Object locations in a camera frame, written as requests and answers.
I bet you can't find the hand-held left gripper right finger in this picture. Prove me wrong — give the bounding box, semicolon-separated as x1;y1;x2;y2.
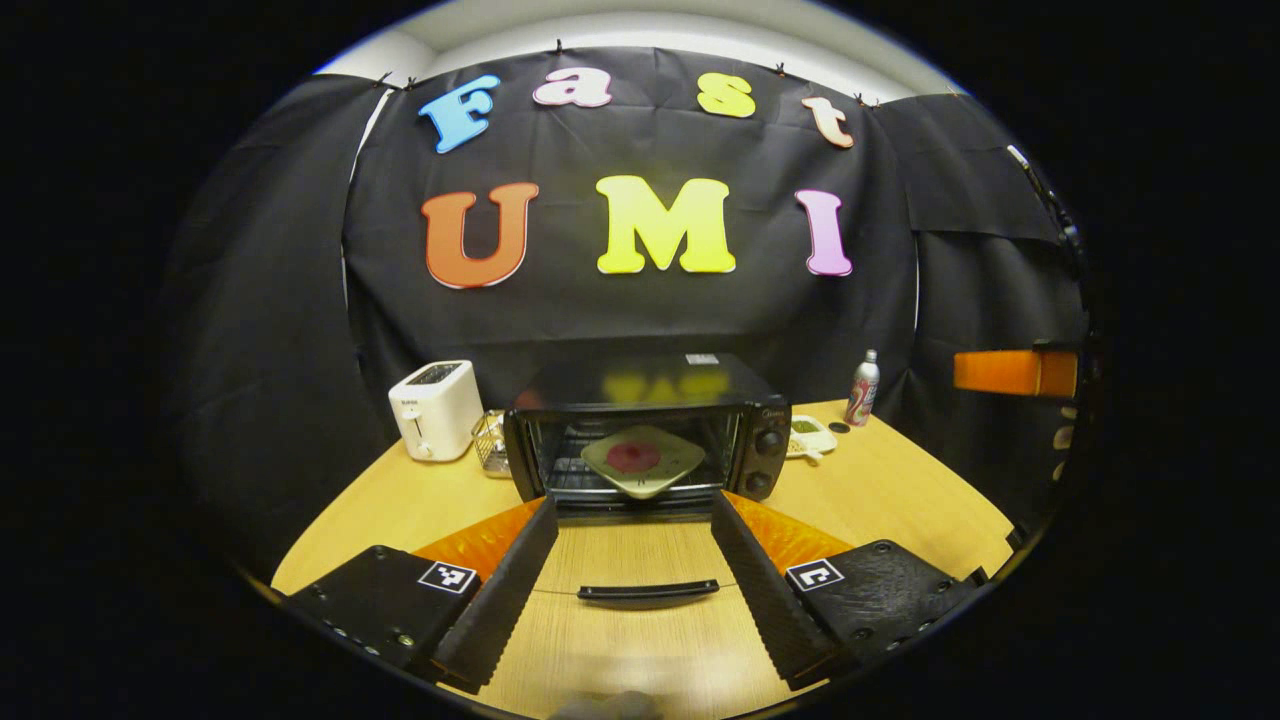
711;490;989;691

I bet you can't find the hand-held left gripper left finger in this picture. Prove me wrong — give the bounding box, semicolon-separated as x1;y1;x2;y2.
285;494;560;695

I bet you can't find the black electric oven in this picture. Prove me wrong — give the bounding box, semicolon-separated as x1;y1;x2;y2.
502;352;793;611

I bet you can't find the white square plate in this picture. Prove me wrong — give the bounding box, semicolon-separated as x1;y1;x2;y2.
581;425;707;500

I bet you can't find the silver pink drink bottle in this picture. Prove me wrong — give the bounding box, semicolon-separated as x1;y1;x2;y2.
845;349;881;428

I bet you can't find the white divided snack tray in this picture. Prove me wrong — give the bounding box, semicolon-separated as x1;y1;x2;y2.
787;415;839;463

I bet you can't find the white toaster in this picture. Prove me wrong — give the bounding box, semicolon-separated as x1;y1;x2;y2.
388;360;485;463

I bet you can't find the black backdrop cloth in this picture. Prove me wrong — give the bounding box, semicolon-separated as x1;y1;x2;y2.
165;45;1091;576

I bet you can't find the metal wire basket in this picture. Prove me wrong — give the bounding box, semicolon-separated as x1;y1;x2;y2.
471;410;513;478

